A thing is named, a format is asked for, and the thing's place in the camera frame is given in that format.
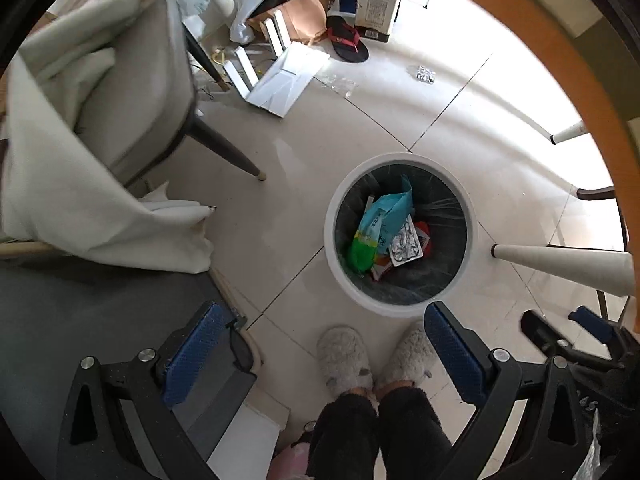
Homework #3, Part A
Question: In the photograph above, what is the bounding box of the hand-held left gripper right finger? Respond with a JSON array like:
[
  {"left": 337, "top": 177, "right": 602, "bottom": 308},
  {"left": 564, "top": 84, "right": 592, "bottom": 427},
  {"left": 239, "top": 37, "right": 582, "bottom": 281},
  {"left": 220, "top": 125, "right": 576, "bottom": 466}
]
[{"left": 424, "top": 302, "right": 587, "bottom": 480}]

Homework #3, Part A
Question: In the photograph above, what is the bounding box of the brown plastic chair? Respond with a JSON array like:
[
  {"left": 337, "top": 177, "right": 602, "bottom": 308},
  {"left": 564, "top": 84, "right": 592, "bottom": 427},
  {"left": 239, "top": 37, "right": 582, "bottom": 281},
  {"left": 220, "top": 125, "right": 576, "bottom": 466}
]
[{"left": 576, "top": 186, "right": 630, "bottom": 322}]

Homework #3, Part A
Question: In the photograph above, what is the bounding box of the white round trash bin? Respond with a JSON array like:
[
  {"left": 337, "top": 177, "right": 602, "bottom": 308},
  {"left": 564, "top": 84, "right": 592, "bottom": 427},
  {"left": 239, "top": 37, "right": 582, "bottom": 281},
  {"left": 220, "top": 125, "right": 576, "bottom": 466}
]
[{"left": 324, "top": 152, "right": 475, "bottom": 317}]

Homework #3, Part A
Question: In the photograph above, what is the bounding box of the person's leg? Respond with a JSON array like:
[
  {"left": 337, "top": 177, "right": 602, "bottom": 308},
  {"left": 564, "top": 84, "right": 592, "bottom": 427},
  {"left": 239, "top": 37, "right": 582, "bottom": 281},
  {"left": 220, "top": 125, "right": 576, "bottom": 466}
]
[
  {"left": 305, "top": 387, "right": 381, "bottom": 480},
  {"left": 377, "top": 382, "right": 453, "bottom": 480}
]

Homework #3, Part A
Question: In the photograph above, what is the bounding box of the black red flip-flop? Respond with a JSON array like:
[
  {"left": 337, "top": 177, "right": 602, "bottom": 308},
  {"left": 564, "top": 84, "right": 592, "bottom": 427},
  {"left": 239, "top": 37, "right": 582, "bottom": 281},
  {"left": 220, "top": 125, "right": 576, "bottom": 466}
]
[{"left": 326, "top": 15, "right": 370, "bottom": 63}]

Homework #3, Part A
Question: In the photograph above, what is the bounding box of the white foam strip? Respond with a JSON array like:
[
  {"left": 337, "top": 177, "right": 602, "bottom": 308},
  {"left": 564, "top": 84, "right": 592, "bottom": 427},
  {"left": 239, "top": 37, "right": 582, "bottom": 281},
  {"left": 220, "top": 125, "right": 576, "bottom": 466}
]
[
  {"left": 262, "top": 12, "right": 291, "bottom": 56},
  {"left": 224, "top": 46, "right": 261, "bottom": 99}
]

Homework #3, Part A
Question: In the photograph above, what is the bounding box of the pink cloth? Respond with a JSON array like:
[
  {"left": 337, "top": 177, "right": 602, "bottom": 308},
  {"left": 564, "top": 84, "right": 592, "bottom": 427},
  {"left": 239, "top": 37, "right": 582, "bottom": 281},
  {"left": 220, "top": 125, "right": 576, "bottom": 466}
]
[{"left": 270, "top": 442, "right": 313, "bottom": 480}]

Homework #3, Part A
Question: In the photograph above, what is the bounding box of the grey fluffy slipper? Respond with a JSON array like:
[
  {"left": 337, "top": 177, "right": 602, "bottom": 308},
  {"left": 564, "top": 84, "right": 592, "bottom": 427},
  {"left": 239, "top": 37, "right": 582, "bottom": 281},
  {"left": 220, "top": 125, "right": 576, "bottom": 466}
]
[
  {"left": 375, "top": 321, "right": 434, "bottom": 394},
  {"left": 317, "top": 326, "right": 375, "bottom": 395}
]

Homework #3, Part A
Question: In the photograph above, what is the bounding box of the person's left leg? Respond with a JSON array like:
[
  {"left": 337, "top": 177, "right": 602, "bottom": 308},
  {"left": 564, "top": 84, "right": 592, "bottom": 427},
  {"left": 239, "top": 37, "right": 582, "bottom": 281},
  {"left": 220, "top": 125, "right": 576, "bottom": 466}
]
[{"left": 305, "top": 387, "right": 381, "bottom": 480}]

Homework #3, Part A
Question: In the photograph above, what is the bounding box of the grey fluffy left slipper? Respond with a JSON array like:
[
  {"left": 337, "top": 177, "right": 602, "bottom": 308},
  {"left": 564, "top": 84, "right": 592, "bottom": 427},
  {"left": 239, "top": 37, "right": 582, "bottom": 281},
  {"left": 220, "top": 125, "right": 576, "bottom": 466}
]
[{"left": 317, "top": 326, "right": 375, "bottom": 395}]

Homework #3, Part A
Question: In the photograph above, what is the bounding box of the person's right leg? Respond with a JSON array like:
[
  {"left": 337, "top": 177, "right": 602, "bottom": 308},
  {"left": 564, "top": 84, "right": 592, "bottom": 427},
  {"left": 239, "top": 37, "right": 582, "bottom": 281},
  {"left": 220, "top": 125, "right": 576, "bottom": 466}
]
[{"left": 377, "top": 382, "right": 453, "bottom": 480}]

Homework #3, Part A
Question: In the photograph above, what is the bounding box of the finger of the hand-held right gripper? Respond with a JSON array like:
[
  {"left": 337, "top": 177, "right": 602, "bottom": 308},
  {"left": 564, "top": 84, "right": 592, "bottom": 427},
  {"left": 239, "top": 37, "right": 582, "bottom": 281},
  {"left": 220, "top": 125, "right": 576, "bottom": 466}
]
[
  {"left": 520, "top": 310, "right": 573, "bottom": 352},
  {"left": 568, "top": 306, "right": 617, "bottom": 342}
]

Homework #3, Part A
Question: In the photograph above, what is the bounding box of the table with brown cloth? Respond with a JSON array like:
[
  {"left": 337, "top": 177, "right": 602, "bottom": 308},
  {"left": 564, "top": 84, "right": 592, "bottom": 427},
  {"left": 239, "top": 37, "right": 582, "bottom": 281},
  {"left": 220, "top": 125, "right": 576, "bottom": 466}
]
[{"left": 405, "top": 0, "right": 640, "bottom": 333}]

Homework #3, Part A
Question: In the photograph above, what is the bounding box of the white table leg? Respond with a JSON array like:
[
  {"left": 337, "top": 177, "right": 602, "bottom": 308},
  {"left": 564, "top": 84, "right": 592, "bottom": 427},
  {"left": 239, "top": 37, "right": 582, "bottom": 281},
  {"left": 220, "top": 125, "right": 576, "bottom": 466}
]
[
  {"left": 550, "top": 120, "right": 586, "bottom": 145},
  {"left": 491, "top": 242, "right": 635, "bottom": 297}
]

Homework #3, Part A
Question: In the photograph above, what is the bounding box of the red snack wrapper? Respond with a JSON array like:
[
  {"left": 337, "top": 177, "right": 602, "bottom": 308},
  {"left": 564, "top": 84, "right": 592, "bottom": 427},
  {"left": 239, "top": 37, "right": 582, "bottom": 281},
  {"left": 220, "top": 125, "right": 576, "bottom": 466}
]
[{"left": 370, "top": 220, "right": 432, "bottom": 281}]

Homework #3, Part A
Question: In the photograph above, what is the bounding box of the white board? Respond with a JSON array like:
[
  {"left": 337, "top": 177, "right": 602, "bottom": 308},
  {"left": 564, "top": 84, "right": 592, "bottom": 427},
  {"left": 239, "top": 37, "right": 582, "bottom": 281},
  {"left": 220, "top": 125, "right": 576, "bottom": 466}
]
[{"left": 207, "top": 400, "right": 291, "bottom": 480}]

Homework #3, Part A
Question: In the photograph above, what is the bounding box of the dark printed box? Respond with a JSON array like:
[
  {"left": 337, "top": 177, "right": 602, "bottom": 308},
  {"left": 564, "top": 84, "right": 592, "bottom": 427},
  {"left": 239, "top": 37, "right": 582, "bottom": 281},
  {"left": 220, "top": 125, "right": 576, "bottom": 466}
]
[{"left": 355, "top": 0, "right": 409, "bottom": 43}]

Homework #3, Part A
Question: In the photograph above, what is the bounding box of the blue green plastic bag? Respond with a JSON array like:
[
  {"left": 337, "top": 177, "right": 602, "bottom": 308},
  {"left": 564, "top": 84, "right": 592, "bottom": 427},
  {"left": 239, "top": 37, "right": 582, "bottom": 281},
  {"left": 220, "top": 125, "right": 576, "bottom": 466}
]
[{"left": 350, "top": 175, "right": 415, "bottom": 273}]

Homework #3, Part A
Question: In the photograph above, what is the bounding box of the beige upholstered chair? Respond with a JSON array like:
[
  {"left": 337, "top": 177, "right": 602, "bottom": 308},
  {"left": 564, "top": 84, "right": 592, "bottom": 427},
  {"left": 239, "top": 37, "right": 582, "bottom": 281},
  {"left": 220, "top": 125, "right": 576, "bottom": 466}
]
[{"left": 75, "top": 0, "right": 268, "bottom": 192}]

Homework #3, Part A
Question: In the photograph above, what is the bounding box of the grey chair with white cloth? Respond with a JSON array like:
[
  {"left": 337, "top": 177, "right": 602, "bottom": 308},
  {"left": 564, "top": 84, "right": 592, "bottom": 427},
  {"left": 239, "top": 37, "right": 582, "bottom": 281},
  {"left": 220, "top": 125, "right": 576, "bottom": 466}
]
[{"left": 0, "top": 0, "right": 217, "bottom": 276}]

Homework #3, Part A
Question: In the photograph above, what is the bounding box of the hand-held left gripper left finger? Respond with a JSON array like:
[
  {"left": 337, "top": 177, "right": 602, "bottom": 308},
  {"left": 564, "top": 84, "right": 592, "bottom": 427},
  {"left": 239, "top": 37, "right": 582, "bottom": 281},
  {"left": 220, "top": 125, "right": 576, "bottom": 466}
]
[{"left": 56, "top": 302, "right": 236, "bottom": 480}]

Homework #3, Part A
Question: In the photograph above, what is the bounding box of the brown cardboard box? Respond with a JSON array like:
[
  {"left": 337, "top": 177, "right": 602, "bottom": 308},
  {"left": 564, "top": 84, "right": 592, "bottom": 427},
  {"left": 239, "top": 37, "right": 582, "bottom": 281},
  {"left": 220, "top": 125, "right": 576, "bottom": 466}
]
[{"left": 247, "top": 0, "right": 337, "bottom": 47}]

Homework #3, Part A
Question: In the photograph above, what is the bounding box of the clear plastic film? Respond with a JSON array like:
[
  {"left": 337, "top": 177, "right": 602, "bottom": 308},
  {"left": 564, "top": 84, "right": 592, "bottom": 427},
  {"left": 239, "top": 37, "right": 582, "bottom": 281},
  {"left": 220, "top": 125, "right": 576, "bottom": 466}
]
[{"left": 320, "top": 72, "right": 359, "bottom": 99}]

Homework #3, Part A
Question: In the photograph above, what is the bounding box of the white flat carton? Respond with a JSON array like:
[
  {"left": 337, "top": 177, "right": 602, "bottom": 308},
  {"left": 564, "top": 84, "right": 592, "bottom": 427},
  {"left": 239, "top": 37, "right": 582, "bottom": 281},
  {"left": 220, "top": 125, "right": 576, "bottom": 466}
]
[{"left": 245, "top": 41, "right": 332, "bottom": 119}]

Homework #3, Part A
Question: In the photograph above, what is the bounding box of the grey fluffy right slipper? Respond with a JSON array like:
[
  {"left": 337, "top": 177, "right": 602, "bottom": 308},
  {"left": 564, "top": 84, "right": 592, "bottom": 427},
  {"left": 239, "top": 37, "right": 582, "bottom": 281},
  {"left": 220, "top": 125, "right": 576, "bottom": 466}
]
[{"left": 375, "top": 321, "right": 434, "bottom": 394}]

